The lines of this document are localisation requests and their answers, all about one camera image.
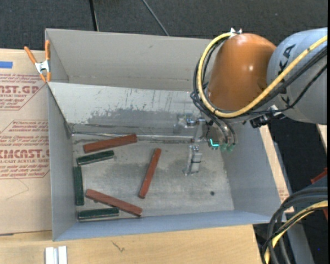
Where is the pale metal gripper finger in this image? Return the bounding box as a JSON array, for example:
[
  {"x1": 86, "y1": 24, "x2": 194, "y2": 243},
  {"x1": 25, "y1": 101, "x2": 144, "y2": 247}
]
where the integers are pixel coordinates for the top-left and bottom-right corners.
[
  {"x1": 183, "y1": 145, "x2": 195, "y2": 177},
  {"x1": 191, "y1": 145, "x2": 204, "y2": 174}
]

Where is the red-brown flat block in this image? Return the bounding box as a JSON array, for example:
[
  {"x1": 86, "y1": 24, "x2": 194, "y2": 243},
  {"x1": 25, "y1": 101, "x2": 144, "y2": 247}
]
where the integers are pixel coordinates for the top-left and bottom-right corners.
[
  {"x1": 137, "y1": 147, "x2": 162, "y2": 200},
  {"x1": 85, "y1": 189, "x2": 143, "y2": 218},
  {"x1": 82, "y1": 133, "x2": 139, "y2": 154}
]

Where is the dark green flat block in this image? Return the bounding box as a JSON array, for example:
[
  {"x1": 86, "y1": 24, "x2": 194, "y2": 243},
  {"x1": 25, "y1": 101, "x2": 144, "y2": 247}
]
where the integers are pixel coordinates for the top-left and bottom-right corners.
[
  {"x1": 73, "y1": 166, "x2": 85, "y2": 206},
  {"x1": 77, "y1": 207, "x2": 120, "y2": 221},
  {"x1": 76, "y1": 150, "x2": 115, "y2": 166}
]

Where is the grey metal bin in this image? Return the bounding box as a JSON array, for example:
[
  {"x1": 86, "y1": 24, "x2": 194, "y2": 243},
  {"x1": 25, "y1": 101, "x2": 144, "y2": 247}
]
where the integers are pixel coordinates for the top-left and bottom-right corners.
[{"x1": 45, "y1": 28, "x2": 284, "y2": 242}]

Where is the brown cardboard board, red print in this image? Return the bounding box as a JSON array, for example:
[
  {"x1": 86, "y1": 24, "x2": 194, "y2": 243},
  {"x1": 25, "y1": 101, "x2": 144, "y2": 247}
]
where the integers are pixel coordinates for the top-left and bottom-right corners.
[{"x1": 0, "y1": 47, "x2": 295, "y2": 238}]

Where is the black cylinder on white bracket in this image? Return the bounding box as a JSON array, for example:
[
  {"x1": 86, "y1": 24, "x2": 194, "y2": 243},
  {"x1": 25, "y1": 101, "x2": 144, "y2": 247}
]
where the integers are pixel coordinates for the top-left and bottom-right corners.
[{"x1": 249, "y1": 105, "x2": 285, "y2": 129}]

